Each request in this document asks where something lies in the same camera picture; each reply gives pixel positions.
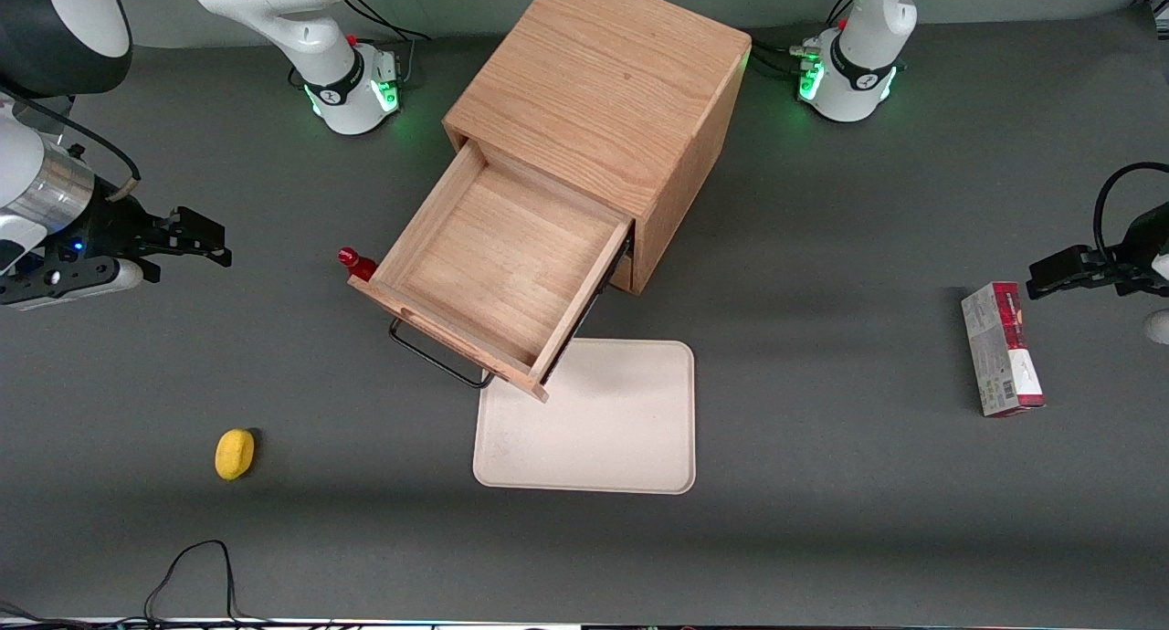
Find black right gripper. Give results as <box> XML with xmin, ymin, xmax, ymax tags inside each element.
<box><xmin>0</xmin><ymin>196</ymin><xmax>233</xmax><ymax>304</ymax></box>

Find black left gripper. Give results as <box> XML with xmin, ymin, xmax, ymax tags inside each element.
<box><xmin>1027</xmin><ymin>201</ymin><xmax>1169</xmax><ymax>300</ymax></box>

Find black wire drawer handle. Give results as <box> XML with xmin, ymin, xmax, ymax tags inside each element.
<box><xmin>388</xmin><ymin>317</ymin><xmax>495</xmax><ymax>390</ymax></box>

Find wooden drawer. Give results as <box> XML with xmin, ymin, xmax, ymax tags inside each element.
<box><xmin>347</xmin><ymin>141</ymin><xmax>637</xmax><ymax>404</ymax></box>

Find wooden drawer cabinet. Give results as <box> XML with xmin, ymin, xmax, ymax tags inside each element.
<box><xmin>442</xmin><ymin>0</ymin><xmax>753</xmax><ymax>296</ymax></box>

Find red plaid shortbread box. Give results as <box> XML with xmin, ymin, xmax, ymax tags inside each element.
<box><xmin>960</xmin><ymin>281</ymin><xmax>1048</xmax><ymax>419</ymax></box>

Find small red bottle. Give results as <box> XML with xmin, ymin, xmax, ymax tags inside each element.
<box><xmin>337</xmin><ymin>247</ymin><xmax>378</xmax><ymax>283</ymax></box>

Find yellow lemon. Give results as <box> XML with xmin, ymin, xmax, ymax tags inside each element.
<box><xmin>214</xmin><ymin>427</ymin><xmax>258</xmax><ymax>482</ymax></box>

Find white rectangular tray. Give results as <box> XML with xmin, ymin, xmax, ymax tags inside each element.
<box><xmin>472</xmin><ymin>338</ymin><xmax>697</xmax><ymax>496</ymax></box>

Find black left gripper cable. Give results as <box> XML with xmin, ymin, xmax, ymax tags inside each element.
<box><xmin>1093</xmin><ymin>162</ymin><xmax>1169</xmax><ymax>268</ymax></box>

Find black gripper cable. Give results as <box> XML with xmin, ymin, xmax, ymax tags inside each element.
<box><xmin>1093</xmin><ymin>162</ymin><xmax>1169</xmax><ymax>268</ymax></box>
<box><xmin>0</xmin><ymin>84</ymin><xmax>143</xmax><ymax>203</ymax></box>

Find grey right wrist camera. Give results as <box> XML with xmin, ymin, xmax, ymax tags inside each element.
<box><xmin>16</xmin><ymin>258</ymin><xmax>146</xmax><ymax>312</ymax></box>

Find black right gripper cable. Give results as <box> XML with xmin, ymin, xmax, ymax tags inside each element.
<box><xmin>0</xmin><ymin>84</ymin><xmax>143</xmax><ymax>203</ymax></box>

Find black right arm base cables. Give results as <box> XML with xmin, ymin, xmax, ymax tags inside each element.
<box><xmin>289</xmin><ymin>0</ymin><xmax>432</xmax><ymax>92</ymax></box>

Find black arm base cables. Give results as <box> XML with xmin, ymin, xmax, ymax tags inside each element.
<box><xmin>289</xmin><ymin>0</ymin><xmax>432</xmax><ymax>92</ymax></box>
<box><xmin>749</xmin><ymin>0</ymin><xmax>856</xmax><ymax>81</ymax></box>

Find black cable on table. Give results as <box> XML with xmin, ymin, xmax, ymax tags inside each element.
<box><xmin>0</xmin><ymin>540</ymin><xmax>279</xmax><ymax>630</ymax></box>

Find black left arm base cables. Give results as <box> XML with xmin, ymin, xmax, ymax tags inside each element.
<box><xmin>749</xmin><ymin>0</ymin><xmax>856</xmax><ymax>81</ymax></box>

